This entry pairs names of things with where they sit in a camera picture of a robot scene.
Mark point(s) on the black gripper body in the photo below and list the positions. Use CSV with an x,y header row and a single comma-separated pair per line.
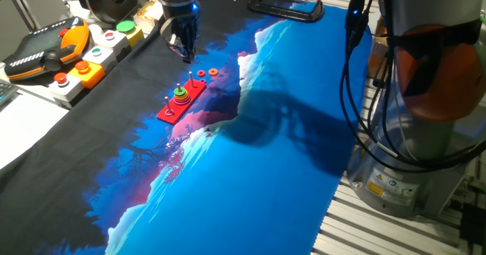
x,y
184,21

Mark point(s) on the printed landscape cloth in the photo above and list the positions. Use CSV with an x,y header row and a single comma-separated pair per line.
x,y
247,179

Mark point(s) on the white paper sheet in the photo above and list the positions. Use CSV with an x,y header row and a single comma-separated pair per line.
x,y
26,130

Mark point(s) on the black keyboard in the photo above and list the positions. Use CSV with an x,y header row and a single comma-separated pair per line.
x,y
5,92

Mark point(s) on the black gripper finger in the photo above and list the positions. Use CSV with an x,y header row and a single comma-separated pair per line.
x,y
179,48
190,50

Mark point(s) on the small printed cardboard box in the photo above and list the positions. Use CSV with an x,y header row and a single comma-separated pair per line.
x,y
150,16

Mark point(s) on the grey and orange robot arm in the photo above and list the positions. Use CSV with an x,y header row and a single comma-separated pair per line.
x,y
417,141

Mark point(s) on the open cardboard box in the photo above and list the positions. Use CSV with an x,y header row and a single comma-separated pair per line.
x,y
376,54

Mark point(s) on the white box red mushroom button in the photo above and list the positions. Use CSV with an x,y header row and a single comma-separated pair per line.
x,y
66,90

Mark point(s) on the orange box orange button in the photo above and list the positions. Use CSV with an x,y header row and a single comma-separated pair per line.
x,y
89,78

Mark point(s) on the aluminium frame post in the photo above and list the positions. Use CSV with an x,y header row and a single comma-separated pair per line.
x,y
23,8

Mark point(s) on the black orange teach pendant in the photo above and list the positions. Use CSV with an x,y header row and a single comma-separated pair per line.
x,y
41,50

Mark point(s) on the black C-clamp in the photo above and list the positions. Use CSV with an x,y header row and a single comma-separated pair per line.
x,y
288,14

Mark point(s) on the black filament spool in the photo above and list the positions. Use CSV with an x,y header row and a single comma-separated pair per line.
x,y
106,0

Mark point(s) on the red Hanoi base with pegs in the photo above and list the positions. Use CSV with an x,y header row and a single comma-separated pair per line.
x,y
191,95

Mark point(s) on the white box small red button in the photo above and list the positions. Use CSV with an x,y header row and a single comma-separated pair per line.
x,y
115,42

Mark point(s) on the white box green button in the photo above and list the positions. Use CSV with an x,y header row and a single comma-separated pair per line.
x,y
102,59

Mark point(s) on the yellow box green button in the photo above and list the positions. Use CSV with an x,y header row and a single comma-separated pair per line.
x,y
133,36

